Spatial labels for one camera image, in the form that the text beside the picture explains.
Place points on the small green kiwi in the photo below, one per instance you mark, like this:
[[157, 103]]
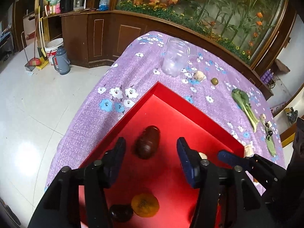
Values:
[[214, 81]]

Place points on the white plastic bucket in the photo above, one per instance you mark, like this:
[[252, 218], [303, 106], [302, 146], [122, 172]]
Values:
[[51, 48]]

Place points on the purple floral tablecloth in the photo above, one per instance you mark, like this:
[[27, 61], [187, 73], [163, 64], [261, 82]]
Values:
[[136, 71]]

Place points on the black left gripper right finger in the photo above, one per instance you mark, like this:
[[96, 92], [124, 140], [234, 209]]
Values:
[[227, 197]]

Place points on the dark plum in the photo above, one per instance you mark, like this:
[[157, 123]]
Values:
[[121, 213]]

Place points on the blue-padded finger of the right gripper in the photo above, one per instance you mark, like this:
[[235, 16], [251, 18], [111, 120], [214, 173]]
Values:
[[232, 159]]

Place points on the purple bottles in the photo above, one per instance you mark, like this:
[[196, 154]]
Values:
[[267, 76]]

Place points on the clear plastic jar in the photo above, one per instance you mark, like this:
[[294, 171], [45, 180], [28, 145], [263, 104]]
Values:
[[175, 56]]

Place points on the flower mural glass panel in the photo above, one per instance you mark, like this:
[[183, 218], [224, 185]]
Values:
[[240, 26]]

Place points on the dark red jujube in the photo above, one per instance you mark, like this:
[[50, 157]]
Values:
[[147, 143]]

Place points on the gray thermos jug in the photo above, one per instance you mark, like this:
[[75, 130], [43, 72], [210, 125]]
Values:
[[61, 61]]

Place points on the speckled orange fruit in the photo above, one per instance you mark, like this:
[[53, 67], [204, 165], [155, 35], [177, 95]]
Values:
[[145, 205]]

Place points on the green leaf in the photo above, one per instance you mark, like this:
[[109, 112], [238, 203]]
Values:
[[270, 145]]

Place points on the wooden cabinet counter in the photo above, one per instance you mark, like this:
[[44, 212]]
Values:
[[94, 38]]

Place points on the green bok choy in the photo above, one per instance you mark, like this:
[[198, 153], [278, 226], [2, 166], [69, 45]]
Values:
[[242, 100]]

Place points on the dark berries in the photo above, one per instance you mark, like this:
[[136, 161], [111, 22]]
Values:
[[268, 130]]

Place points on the small white food chunk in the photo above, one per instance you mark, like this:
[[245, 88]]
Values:
[[199, 76]]

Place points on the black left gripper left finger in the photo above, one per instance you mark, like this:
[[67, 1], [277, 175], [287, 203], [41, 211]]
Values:
[[59, 206]]

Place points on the small white chunk by leaf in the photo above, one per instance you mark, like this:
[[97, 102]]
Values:
[[263, 117]]

